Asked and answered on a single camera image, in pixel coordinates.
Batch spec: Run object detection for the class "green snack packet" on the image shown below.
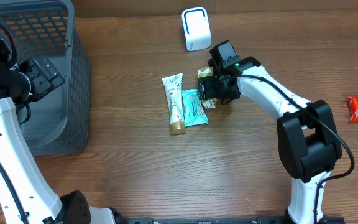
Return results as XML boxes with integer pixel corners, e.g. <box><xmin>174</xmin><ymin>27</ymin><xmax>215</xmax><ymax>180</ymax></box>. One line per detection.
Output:
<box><xmin>198</xmin><ymin>67</ymin><xmax>217</xmax><ymax>109</ymax></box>

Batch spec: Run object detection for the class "teal wipes packet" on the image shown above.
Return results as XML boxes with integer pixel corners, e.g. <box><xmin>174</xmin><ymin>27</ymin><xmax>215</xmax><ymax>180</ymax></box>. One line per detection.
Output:
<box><xmin>182</xmin><ymin>89</ymin><xmax>209</xmax><ymax>128</ymax></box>

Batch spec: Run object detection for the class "white cream tube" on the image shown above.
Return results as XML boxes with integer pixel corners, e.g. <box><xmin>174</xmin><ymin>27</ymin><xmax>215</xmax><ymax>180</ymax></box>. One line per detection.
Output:
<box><xmin>162</xmin><ymin>73</ymin><xmax>185</xmax><ymax>135</ymax></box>

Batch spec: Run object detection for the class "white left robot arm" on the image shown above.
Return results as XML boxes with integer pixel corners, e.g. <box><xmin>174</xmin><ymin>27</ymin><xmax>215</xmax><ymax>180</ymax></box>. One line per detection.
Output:
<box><xmin>0</xmin><ymin>23</ymin><xmax>121</xmax><ymax>224</ymax></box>

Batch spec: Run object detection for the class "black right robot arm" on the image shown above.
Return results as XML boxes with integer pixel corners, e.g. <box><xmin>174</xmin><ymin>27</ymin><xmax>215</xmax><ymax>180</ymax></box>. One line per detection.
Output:
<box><xmin>198</xmin><ymin>55</ymin><xmax>343</xmax><ymax>223</ymax></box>

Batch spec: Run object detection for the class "white barcode scanner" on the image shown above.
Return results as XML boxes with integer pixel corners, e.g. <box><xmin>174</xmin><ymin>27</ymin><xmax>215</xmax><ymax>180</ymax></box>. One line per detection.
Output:
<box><xmin>181</xmin><ymin>7</ymin><xmax>211</xmax><ymax>52</ymax></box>

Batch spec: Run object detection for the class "grey plastic shopping basket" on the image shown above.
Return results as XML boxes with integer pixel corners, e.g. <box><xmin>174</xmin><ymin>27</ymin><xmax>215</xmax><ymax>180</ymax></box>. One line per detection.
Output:
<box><xmin>0</xmin><ymin>0</ymin><xmax>91</xmax><ymax>156</ymax></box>

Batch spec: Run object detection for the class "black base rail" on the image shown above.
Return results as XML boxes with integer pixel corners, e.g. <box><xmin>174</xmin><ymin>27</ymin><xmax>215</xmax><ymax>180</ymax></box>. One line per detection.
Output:
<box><xmin>122</xmin><ymin>216</ymin><xmax>346</xmax><ymax>224</ymax></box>

